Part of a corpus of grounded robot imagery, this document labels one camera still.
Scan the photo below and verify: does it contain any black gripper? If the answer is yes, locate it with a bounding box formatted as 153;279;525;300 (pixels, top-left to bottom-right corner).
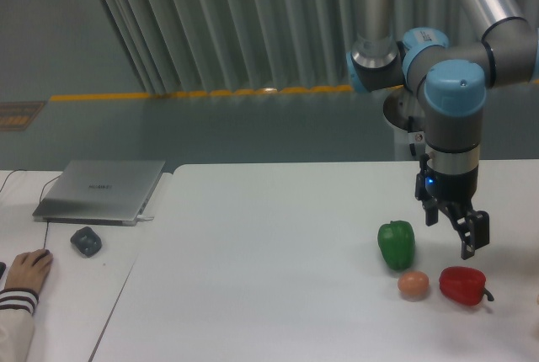
415;154;490;260

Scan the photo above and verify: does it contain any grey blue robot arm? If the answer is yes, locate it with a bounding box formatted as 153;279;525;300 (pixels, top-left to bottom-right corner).
346;0;538;259

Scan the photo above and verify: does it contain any white striped sleeve forearm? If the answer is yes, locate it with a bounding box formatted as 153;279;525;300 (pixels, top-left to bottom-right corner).
1;288;39;361

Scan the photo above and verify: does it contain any person's hand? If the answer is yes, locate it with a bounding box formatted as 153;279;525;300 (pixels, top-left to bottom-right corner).
4;249;53;295

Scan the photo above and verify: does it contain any green bell pepper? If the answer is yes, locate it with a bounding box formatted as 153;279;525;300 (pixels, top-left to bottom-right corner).
377;221;415;271

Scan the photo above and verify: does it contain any red bell pepper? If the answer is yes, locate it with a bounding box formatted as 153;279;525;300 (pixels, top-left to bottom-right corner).
439;266;494;306

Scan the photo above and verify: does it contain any brown egg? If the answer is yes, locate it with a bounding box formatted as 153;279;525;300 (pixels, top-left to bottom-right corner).
398;271;430;297

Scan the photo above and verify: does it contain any silver closed laptop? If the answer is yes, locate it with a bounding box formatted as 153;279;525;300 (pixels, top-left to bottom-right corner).
33;160;165;226

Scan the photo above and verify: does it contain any small black plastic object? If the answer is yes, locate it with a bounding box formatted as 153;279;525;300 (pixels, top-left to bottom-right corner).
70;226;103;258

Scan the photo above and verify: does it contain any black computer mouse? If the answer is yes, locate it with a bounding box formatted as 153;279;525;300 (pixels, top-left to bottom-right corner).
33;249;51;265

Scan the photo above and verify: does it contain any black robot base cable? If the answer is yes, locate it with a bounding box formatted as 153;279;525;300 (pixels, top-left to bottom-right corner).
406;115;417;157

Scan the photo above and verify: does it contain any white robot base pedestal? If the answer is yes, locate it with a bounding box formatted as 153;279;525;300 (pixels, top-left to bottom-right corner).
382;86;425;161

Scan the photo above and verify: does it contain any black laptop cable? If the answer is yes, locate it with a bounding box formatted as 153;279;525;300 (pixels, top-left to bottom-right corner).
0;168;64;207

